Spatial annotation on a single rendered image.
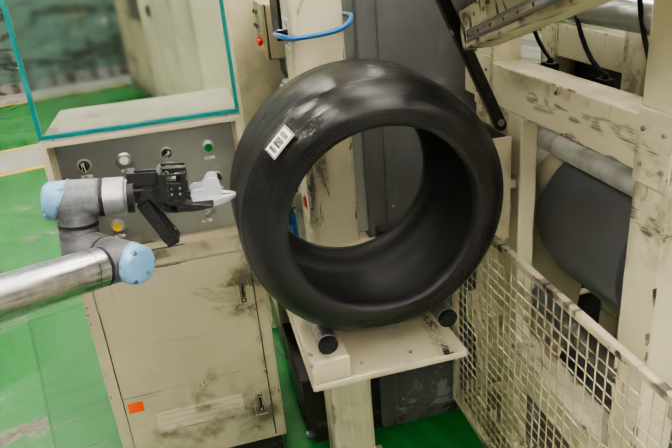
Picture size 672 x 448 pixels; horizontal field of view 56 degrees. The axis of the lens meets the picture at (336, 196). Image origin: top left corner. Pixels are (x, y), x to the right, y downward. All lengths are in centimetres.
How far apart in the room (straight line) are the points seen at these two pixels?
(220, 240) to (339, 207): 46
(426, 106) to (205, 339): 120
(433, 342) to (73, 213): 86
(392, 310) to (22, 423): 196
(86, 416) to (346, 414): 124
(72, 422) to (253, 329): 103
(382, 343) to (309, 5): 82
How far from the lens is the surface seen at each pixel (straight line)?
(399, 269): 160
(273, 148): 118
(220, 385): 223
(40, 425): 294
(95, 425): 283
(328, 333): 140
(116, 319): 207
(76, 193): 128
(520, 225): 184
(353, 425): 207
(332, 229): 168
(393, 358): 151
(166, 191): 126
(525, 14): 130
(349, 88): 120
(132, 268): 119
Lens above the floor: 172
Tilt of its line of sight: 23 degrees down
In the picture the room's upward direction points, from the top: 5 degrees counter-clockwise
